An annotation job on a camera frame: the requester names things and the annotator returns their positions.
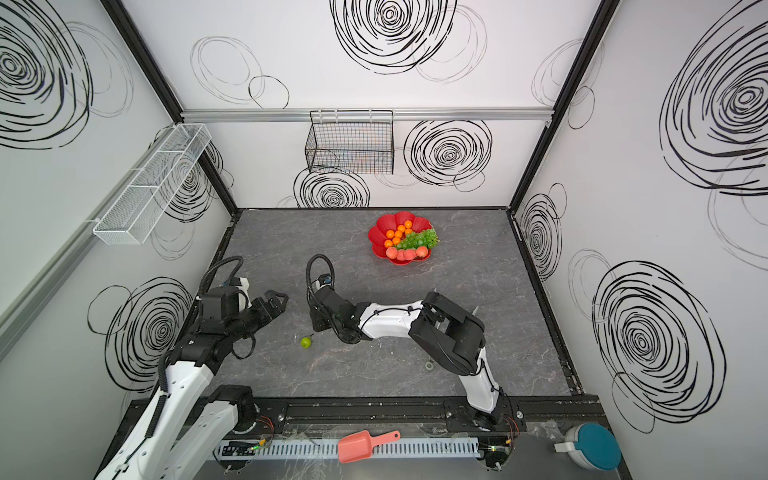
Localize teal and white container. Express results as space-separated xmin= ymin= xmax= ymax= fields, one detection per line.
xmin=554 ymin=423 xmax=622 ymax=471

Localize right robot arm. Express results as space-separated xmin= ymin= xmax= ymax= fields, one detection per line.
xmin=307 ymin=280 xmax=518 ymax=430

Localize pink plastic scoop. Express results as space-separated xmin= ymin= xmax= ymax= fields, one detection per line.
xmin=337 ymin=430 xmax=401 ymax=464

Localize black wire basket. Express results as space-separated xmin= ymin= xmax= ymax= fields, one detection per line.
xmin=304 ymin=109 xmax=395 ymax=175

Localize red flower-shaped fruit bowl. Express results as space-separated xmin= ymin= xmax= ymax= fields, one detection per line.
xmin=368 ymin=211 xmax=433 ymax=266

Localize white wire shelf basket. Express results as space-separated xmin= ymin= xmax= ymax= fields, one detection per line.
xmin=92 ymin=123 xmax=211 ymax=246

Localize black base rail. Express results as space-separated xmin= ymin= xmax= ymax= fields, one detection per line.
xmin=245 ymin=395 xmax=605 ymax=434

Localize metal kitchen tongs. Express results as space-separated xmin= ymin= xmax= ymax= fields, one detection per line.
xmin=411 ymin=304 xmax=485 ymax=376

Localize white slotted cable duct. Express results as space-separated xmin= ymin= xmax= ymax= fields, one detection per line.
xmin=213 ymin=438 xmax=482 ymax=462

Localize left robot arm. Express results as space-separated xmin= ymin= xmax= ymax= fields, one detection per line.
xmin=97 ymin=285 xmax=288 ymax=479

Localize green fake grape bunch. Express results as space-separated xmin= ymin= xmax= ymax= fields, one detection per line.
xmin=396 ymin=228 xmax=439 ymax=250

